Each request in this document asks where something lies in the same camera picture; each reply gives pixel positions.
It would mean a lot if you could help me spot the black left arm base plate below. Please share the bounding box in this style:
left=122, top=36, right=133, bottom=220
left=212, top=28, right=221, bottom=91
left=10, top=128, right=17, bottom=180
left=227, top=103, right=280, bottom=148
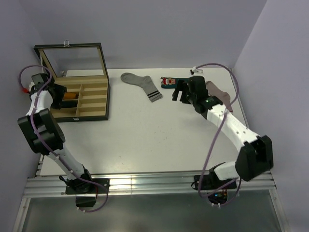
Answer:
left=65, top=178, right=110, bottom=195

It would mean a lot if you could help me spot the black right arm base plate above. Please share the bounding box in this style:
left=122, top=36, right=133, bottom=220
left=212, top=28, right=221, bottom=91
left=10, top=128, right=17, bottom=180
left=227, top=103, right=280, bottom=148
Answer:
left=191, top=174, right=232, bottom=190

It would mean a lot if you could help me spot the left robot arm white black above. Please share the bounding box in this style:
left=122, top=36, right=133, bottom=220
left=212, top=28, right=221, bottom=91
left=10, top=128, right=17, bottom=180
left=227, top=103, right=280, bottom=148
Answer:
left=17, top=73, right=94, bottom=193

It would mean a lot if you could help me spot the dark green reindeer sock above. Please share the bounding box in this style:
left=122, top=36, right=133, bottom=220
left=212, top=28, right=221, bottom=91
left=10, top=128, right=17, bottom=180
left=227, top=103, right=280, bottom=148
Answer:
left=160, top=77, right=187, bottom=89

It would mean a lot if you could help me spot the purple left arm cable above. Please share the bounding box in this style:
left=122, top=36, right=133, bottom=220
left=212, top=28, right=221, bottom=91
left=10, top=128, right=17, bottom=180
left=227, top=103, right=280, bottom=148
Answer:
left=18, top=65, right=109, bottom=213

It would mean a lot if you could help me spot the navy santa sock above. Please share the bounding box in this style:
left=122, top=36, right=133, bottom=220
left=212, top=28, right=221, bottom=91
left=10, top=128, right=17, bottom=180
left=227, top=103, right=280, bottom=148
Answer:
left=60, top=101, right=78, bottom=109

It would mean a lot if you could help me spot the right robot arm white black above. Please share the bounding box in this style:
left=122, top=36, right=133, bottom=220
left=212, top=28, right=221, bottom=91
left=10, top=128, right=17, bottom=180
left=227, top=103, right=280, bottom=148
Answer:
left=172, top=76, right=274, bottom=189

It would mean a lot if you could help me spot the aluminium rail frame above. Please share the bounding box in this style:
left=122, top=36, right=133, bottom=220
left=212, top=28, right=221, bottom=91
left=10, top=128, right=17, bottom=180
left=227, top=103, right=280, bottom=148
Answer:
left=12, top=67, right=285, bottom=232

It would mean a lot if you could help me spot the grey striped sock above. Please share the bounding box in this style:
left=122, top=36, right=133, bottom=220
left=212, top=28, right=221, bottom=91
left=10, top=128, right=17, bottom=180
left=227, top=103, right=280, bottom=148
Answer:
left=120, top=72, right=163, bottom=102

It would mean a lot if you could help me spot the black compartment box beige lining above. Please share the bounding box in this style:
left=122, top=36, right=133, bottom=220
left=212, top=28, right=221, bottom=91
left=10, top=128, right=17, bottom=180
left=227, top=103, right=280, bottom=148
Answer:
left=34, top=40, right=110, bottom=122

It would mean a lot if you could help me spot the mustard yellow sock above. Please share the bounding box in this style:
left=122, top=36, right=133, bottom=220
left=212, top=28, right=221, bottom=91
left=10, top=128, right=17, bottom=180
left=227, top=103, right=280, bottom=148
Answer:
left=63, top=92, right=78, bottom=100

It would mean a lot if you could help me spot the taupe sock red cuff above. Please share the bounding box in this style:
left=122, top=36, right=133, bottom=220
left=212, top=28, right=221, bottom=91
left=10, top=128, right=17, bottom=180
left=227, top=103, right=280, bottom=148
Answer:
left=205, top=81, right=233, bottom=112

